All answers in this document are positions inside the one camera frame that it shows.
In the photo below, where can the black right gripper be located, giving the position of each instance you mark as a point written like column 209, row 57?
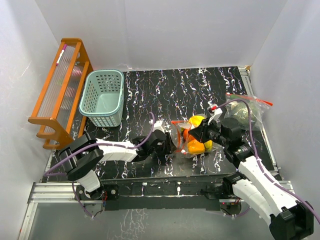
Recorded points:
column 199, row 133

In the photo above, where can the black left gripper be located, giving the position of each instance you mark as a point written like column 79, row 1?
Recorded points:
column 169, row 147

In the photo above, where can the fake yellow bell pepper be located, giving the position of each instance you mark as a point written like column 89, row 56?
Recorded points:
column 195, row 147

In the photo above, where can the fake orange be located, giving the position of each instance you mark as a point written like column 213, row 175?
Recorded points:
column 186, row 136

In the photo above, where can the clear zip bag with fruit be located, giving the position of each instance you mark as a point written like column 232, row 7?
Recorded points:
column 177, row 128

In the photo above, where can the fake banana bunch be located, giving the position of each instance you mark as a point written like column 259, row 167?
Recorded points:
column 195, row 121

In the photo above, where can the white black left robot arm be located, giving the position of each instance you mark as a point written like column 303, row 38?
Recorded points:
column 86, row 152

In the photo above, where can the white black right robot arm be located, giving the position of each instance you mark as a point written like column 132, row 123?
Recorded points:
column 287, row 217

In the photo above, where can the clear zip bag with vegetables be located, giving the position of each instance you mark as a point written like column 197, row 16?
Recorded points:
column 238, row 110

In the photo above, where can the teal plastic basket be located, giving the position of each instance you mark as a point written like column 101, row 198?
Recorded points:
column 102, row 99

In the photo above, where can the orange wooden rack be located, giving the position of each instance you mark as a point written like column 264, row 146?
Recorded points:
column 57, row 108

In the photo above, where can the pink white marker pen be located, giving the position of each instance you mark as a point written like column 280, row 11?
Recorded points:
column 61, row 54

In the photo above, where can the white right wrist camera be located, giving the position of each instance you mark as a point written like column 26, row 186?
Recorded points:
column 214, row 112

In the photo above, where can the aluminium frame rail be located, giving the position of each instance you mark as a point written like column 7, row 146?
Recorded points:
column 124, row 194

